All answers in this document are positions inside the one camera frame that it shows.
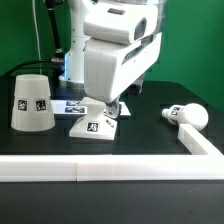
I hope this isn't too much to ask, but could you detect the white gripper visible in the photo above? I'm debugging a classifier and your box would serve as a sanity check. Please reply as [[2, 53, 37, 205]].
[[84, 33, 162, 119]]

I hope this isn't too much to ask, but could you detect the white lamp base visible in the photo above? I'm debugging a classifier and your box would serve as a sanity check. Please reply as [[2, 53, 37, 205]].
[[69, 97, 117, 140]]

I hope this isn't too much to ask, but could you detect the white lamp bulb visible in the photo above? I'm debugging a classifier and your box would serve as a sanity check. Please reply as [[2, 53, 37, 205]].
[[162, 103, 209, 131]]

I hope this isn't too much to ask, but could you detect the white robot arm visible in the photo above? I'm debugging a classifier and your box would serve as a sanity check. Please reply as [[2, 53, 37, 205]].
[[60, 0, 168, 118]]

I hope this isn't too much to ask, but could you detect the white lamp shade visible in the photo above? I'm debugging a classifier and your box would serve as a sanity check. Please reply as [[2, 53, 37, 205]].
[[11, 74, 55, 132]]

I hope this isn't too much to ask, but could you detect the white marker sheet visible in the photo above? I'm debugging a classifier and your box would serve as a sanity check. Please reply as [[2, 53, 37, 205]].
[[51, 100, 131, 116]]

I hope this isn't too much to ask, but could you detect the white L-shaped fence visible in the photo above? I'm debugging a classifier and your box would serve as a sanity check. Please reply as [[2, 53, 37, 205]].
[[0, 124, 224, 182]]

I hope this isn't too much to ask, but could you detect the black cable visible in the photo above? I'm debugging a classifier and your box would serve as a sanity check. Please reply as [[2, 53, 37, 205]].
[[5, 57, 66, 78]]

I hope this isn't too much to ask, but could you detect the black corrugated hose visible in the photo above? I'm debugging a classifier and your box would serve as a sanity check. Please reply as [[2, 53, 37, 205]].
[[44, 0, 65, 56]]

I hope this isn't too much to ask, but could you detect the white thin cable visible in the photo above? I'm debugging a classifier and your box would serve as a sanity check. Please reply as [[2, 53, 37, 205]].
[[31, 0, 43, 76]]

